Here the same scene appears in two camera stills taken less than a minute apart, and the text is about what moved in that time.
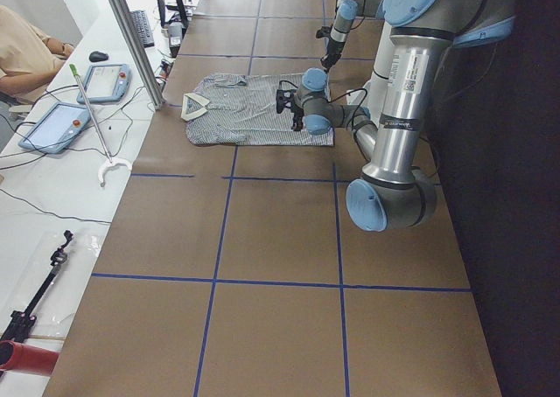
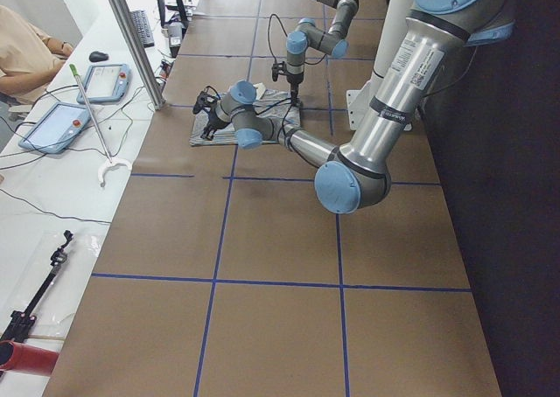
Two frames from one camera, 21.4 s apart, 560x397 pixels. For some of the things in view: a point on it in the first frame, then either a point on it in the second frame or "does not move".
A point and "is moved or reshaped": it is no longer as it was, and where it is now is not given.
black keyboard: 142,24 does not move
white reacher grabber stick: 111,161 does not move
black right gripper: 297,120 -> 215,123
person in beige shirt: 29,60 does not move
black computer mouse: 98,56 does not move
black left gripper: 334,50 -> 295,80
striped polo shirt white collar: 232,108 is moved or reshaped
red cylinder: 23,358 does not move
